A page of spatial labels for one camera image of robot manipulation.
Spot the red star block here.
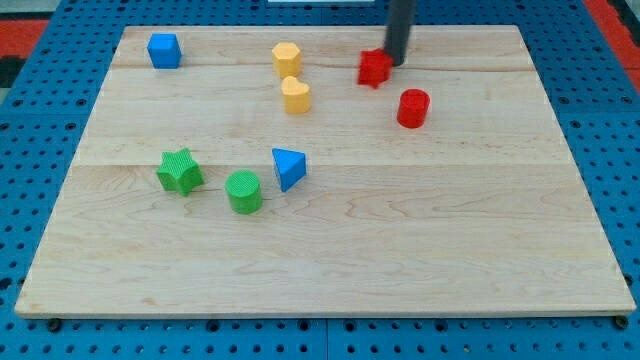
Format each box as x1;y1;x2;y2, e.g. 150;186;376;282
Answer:
357;48;393;89

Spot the yellow heart block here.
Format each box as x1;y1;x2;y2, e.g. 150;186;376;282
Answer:
281;76;311;114

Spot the yellow hexagon block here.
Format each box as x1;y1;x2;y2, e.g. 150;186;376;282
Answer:
271;42;302;79

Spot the blue triangle block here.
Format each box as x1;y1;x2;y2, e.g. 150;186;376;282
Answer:
272;148;307;192

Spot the green cylinder block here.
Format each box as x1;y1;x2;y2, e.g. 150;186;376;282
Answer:
225;169;263;215

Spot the light wooden board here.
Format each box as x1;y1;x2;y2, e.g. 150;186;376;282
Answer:
15;25;636;319

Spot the red cylinder block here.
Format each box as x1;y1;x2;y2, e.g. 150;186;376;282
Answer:
396;89;431;129

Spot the green star block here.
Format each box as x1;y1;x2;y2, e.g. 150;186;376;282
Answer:
156;148;204;196

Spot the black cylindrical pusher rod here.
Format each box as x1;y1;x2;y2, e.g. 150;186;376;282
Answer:
383;0;417;67

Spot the blue cube block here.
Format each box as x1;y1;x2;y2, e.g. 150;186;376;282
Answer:
147;33;182;69

